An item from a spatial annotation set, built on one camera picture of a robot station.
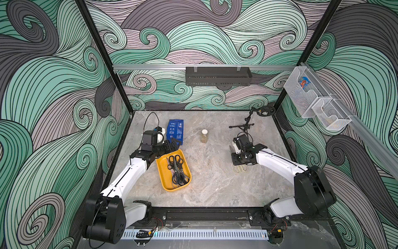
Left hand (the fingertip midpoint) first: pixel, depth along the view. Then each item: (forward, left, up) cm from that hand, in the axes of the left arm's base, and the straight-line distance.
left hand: (175, 142), depth 83 cm
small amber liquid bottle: (+11, -17, -9) cm, 22 cm away
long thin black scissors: (-7, -1, -15) cm, 17 cm away
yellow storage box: (-11, +6, -16) cm, 20 cm away
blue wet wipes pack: (+18, +3, -13) cm, 22 cm away
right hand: (-4, -36, -11) cm, 38 cm away
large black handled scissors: (-5, +1, -13) cm, 14 cm away
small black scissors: (-16, -4, -14) cm, 21 cm away
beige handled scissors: (-9, -38, -14) cm, 41 cm away
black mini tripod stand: (+44, -70, -19) cm, 85 cm away
